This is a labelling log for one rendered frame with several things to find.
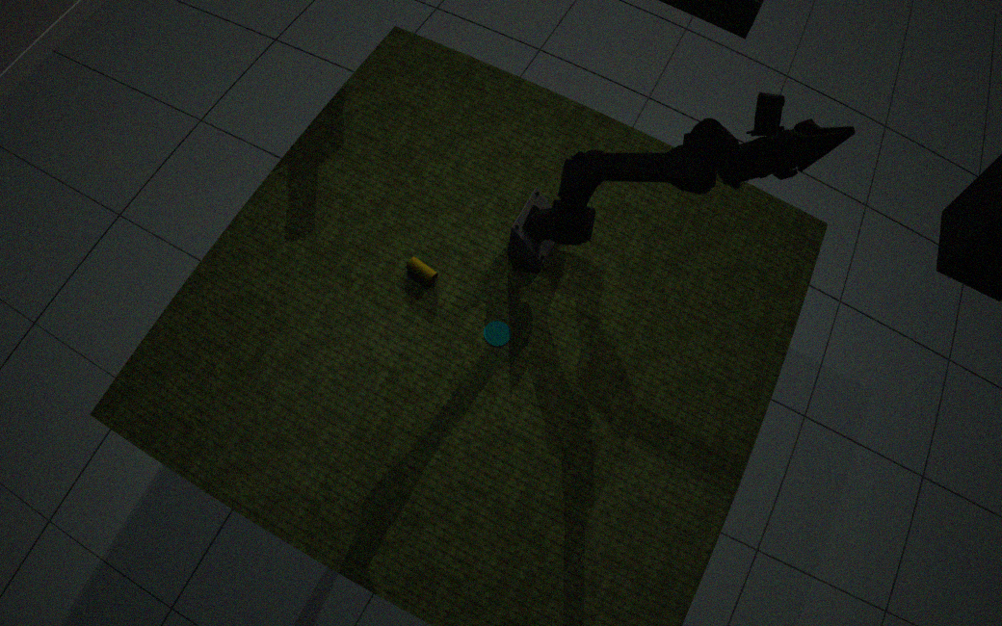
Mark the cyan circle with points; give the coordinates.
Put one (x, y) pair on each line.
(497, 333)

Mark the yellow cylinder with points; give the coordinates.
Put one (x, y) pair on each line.
(421, 270)

